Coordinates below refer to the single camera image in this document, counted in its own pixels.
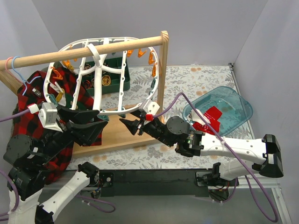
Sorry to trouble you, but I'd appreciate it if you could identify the white sock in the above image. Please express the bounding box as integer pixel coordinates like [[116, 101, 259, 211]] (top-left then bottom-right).
[[187, 109, 211, 125]]

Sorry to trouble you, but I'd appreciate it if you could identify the red snowflake sock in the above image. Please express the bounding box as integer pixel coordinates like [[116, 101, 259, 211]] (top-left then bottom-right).
[[192, 120, 221, 135]]

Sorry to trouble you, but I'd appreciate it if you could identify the white round clip hanger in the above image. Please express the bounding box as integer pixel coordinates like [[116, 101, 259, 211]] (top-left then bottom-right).
[[43, 36, 163, 119]]

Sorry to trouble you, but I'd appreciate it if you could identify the red bear sock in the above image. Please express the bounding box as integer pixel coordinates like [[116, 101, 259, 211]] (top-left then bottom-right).
[[204, 106, 222, 121]]

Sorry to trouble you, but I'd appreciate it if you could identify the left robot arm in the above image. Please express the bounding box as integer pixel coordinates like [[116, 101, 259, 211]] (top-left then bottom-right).
[[4, 103, 107, 224]]

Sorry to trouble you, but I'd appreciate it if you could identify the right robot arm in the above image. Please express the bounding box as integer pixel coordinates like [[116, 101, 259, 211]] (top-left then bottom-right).
[[69, 116, 284, 186]]

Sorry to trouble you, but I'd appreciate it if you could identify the wooden clothes rack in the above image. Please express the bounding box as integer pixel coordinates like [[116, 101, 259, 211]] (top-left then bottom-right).
[[0, 31, 169, 155]]

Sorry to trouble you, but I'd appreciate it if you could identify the red plaid shirt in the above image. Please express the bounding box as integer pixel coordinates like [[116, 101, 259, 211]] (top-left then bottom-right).
[[12, 67, 94, 185]]

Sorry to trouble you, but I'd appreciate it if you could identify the floral table mat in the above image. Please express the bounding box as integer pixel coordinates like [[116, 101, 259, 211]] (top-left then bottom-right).
[[70, 65, 261, 170]]

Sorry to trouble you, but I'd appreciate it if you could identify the dark green storage bin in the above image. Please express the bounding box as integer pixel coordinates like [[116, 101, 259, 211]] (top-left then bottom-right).
[[82, 57, 130, 96]]

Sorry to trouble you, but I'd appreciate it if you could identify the teal plastic basin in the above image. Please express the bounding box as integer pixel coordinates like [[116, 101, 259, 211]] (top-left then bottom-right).
[[192, 86, 253, 136]]

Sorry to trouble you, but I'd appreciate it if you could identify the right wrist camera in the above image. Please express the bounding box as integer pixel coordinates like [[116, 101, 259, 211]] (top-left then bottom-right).
[[139, 99, 160, 123]]

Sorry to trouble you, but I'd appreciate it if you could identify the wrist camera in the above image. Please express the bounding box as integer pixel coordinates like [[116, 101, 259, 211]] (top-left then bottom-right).
[[28, 102, 62, 132], [139, 99, 160, 123]]

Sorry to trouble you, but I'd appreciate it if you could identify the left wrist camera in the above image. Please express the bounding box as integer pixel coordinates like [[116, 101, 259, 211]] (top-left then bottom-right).
[[28, 102, 62, 132]]

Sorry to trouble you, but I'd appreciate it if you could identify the blue wire hanger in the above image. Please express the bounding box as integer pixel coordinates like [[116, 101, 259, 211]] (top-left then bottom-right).
[[5, 56, 42, 96]]

